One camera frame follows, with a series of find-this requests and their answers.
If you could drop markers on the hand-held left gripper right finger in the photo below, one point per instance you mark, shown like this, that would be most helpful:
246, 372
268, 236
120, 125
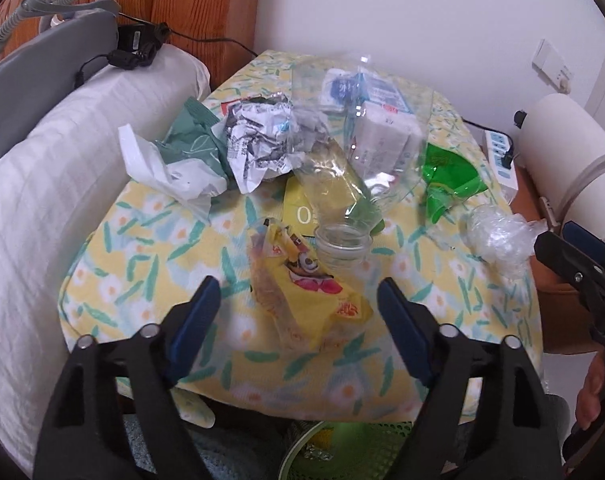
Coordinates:
402, 325

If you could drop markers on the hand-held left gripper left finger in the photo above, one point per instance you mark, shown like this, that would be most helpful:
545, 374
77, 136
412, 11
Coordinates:
197, 320

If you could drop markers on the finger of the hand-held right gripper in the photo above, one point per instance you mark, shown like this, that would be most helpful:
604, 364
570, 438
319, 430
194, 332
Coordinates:
567, 260
585, 237

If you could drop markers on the yellow snack packet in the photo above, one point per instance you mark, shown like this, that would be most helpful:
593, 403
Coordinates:
302, 285

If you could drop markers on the green mesh waste basket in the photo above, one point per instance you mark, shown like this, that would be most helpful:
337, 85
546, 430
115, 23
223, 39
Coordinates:
342, 440

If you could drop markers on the blue white mask packet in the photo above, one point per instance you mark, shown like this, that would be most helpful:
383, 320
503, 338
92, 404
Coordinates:
347, 87

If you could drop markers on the person's right hand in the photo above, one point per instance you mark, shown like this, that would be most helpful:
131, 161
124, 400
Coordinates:
591, 390

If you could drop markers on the crumpled clear plastic wrap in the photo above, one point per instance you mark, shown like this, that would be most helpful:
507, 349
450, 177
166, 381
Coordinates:
497, 235

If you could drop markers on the white cylinder appliance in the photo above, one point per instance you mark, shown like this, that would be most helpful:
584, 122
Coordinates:
562, 150

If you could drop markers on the yellow floral tablecloth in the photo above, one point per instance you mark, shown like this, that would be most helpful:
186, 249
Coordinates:
132, 240

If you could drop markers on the white power strip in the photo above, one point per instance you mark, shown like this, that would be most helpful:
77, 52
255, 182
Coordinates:
497, 152

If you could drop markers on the clear plastic bottle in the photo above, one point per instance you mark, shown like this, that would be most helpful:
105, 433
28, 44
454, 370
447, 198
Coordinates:
332, 195

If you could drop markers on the yellow green card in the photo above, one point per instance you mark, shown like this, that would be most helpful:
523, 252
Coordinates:
297, 210

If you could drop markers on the green plastic piece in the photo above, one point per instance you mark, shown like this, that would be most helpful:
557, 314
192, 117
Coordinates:
447, 170

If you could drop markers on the white plastic bag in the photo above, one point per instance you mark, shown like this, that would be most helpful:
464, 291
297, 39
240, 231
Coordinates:
142, 160

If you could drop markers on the green packet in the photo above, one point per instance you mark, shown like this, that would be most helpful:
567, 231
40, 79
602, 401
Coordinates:
192, 145

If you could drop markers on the crumpled printed paper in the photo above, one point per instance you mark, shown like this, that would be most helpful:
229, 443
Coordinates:
257, 140

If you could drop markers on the white tissue packet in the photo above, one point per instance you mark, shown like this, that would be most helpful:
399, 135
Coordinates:
382, 135

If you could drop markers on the white pillow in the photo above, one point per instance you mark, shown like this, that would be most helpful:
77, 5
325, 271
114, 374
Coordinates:
42, 185

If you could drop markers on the red white wrapper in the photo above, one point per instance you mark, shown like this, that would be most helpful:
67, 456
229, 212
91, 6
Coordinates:
240, 102

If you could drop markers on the clear plastic bag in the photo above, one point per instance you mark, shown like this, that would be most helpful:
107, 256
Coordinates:
310, 77

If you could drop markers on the black power adapter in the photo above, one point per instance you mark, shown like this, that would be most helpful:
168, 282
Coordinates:
135, 37

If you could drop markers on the grey bedside device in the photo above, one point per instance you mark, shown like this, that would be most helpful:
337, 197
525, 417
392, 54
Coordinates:
37, 70

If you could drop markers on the wooden headboard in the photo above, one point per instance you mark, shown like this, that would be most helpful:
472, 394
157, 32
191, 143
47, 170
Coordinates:
202, 0

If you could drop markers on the white wall socket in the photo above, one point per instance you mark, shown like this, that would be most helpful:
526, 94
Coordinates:
550, 60

